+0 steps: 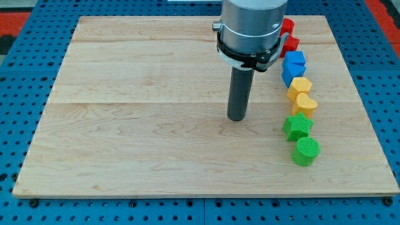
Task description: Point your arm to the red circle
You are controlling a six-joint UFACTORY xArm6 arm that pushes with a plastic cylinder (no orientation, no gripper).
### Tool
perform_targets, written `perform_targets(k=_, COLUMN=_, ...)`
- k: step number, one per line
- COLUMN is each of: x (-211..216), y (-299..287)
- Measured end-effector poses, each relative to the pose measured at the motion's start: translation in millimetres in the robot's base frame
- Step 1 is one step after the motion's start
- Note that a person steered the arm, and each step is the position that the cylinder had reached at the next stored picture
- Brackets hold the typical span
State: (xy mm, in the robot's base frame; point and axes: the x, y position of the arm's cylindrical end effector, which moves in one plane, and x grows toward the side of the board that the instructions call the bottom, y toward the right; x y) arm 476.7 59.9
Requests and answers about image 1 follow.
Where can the red circle block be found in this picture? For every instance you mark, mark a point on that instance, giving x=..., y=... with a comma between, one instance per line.
x=287, y=26

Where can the wooden board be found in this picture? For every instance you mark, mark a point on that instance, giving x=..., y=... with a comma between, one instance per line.
x=138, y=110

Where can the blue triangle block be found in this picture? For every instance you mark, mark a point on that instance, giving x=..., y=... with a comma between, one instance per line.
x=291, y=71

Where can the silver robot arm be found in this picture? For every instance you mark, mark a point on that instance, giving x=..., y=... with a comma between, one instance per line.
x=250, y=26

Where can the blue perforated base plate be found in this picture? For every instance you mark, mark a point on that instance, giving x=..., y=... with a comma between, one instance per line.
x=31, y=66

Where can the green cylinder block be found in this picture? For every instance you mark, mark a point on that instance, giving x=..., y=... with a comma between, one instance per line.
x=305, y=151

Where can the yellow heart block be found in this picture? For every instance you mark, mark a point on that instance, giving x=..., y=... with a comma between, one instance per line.
x=304, y=104

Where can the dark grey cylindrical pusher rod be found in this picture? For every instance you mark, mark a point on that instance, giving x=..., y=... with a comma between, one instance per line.
x=239, y=90

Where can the green star block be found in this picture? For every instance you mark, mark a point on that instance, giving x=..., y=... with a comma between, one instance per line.
x=297, y=126

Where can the blue cube block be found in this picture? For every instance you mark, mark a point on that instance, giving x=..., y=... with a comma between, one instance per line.
x=294, y=57

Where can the yellow pentagon block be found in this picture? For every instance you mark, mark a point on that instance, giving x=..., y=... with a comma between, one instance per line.
x=298, y=85

